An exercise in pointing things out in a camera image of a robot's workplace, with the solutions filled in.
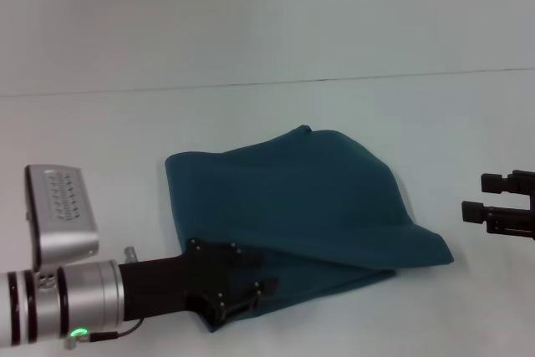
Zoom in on teal blue printed t-shirt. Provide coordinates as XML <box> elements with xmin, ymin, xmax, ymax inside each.
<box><xmin>164</xmin><ymin>125</ymin><xmax>456</xmax><ymax>333</ymax></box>

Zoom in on dark left arm cable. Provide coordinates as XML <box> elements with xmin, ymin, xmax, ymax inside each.
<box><xmin>87</xmin><ymin>318</ymin><xmax>144</xmax><ymax>342</ymax></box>

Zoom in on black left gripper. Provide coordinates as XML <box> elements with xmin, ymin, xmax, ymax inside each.
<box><xmin>119</xmin><ymin>238</ymin><xmax>280</xmax><ymax>327</ymax></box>

